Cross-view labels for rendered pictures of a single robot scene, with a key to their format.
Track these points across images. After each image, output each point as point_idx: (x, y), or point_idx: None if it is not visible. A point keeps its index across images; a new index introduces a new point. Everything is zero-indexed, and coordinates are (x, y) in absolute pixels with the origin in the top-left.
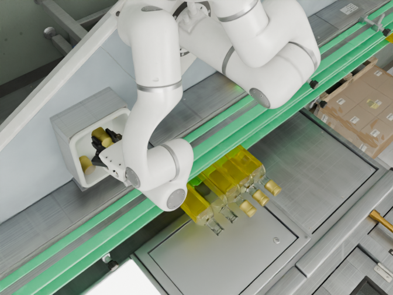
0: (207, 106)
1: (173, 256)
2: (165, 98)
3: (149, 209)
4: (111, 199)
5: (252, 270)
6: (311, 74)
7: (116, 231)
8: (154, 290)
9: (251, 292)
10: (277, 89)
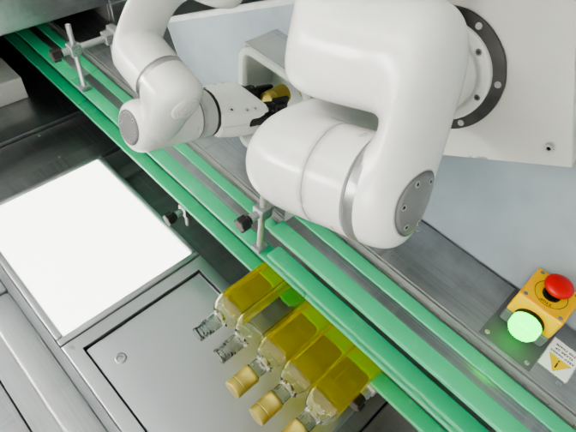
0: (411, 264)
1: (193, 303)
2: None
3: (229, 228)
4: (240, 182)
5: (158, 423)
6: (332, 219)
7: (195, 193)
8: (145, 280)
9: (119, 417)
10: (258, 139)
